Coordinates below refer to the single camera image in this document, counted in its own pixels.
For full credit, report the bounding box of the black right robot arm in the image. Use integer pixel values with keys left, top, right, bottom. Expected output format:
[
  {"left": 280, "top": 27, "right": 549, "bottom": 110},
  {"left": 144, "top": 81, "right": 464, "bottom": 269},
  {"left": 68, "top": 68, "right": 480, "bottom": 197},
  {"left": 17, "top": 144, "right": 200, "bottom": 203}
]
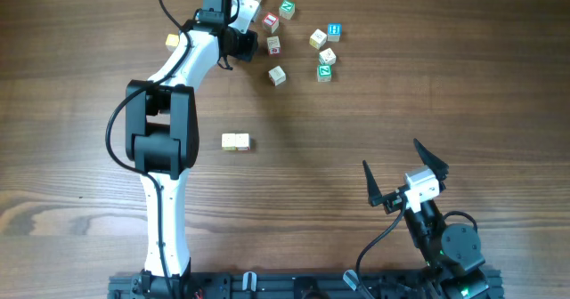
[{"left": 354, "top": 139, "right": 491, "bottom": 298}]

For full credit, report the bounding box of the green N wooden block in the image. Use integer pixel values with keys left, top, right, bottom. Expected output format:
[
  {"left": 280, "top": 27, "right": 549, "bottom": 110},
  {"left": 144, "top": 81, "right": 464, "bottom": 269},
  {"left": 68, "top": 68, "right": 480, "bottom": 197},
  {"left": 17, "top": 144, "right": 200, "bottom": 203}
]
[{"left": 279, "top": 0, "right": 296, "bottom": 20}]

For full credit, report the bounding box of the white red striped block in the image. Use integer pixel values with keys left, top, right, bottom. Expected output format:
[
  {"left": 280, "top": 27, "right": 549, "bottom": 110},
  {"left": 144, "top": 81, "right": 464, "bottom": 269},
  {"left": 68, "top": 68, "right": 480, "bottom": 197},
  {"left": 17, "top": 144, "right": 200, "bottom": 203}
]
[{"left": 235, "top": 133, "right": 251, "bottom": 150}]

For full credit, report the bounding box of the green Z wooden block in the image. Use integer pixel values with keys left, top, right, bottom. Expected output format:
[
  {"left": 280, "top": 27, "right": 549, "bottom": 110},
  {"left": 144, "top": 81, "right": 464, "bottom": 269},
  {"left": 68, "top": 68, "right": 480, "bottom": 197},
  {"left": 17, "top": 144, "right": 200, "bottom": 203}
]
[{"left": 317, "top": 65, "right": 332, "bottom": 82}]

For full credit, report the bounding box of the yellow edged wooden block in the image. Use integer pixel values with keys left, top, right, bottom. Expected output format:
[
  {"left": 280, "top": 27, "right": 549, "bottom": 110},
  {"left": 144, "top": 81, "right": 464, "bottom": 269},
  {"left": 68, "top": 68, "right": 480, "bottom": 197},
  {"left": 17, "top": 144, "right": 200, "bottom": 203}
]
[{"left": 222, "top": 133, "right": 236, "bottom": 150}]

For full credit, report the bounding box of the plain yellowish wooden block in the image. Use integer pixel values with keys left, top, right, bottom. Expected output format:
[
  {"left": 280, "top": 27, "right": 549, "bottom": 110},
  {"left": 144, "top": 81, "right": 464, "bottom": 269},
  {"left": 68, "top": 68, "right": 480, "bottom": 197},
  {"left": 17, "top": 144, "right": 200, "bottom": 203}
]
[{"left": 165, "top": 34, "right": 180, "bottom": 52}]

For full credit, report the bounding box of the white red picture block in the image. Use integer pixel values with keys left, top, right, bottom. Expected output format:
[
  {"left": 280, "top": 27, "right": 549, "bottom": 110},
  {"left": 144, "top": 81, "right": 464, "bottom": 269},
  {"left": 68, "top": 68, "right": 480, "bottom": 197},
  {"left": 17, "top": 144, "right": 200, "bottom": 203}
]
[{"left": 266, "top": 36, "right": 281, "bottom": 55}]

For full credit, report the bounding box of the red I wooden block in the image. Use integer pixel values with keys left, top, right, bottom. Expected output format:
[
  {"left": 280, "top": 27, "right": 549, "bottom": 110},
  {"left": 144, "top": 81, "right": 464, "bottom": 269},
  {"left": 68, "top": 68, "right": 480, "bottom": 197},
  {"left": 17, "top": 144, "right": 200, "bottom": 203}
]
[{"left": 262, "top": 12, "right": 280, "bottom": 34}]

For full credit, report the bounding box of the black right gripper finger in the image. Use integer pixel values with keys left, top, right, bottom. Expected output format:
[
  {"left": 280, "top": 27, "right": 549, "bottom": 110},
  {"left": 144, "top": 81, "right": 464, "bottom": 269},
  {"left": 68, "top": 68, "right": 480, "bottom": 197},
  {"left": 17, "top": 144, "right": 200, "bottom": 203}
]
[
  {"left": 362, "top": 160, "right": 383, "bottom": 206},
  {"left": 413, "top": 138, "right": 449, "bottom": 180}
]

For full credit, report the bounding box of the white red A block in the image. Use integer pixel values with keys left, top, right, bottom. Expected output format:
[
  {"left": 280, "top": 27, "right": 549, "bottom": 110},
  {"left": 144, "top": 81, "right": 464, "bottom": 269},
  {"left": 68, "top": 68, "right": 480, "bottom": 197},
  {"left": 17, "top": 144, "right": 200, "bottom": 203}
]
[{"left": 268, "top": 66, "right": 286, "bottom": 86}]

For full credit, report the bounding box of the yellow sided wooden block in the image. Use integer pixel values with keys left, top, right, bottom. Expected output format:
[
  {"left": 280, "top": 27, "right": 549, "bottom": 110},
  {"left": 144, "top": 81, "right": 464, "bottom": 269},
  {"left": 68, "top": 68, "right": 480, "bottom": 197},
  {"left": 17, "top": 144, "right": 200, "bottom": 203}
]
[{"left": 309, "top": 29, "right": 327, "bottom": 50}]

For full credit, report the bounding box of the white green sided block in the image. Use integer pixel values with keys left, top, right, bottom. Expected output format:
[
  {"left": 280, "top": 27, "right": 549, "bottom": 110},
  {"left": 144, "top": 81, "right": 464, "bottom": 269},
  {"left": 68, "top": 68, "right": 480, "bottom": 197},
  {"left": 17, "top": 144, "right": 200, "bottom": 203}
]
[{"left": 319, "top": 48, "right": 337, "bottom": 65}]

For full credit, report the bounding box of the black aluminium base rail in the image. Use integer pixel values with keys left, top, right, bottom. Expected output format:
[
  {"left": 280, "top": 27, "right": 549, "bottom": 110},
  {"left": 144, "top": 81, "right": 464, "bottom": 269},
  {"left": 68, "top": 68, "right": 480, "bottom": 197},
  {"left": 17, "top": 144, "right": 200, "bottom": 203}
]
[{"left": 106, "top": 267, "right": 507, "bottom": 299}]

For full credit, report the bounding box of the blue H wooden block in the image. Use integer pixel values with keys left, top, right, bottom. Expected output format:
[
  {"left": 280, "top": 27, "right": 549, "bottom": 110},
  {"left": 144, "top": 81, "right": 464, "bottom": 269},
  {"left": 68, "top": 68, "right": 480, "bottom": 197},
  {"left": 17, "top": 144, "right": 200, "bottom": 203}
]
[{"left": 327, "top": 23, "right": 342, "bottom": 42}]

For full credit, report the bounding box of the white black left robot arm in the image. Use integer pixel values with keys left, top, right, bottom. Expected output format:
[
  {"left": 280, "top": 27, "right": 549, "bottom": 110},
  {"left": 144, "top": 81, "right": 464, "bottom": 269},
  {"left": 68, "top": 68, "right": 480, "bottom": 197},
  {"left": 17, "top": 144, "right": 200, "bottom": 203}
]
[{"left": 117, "top": 0, "right": 260, "bottom": 298}]

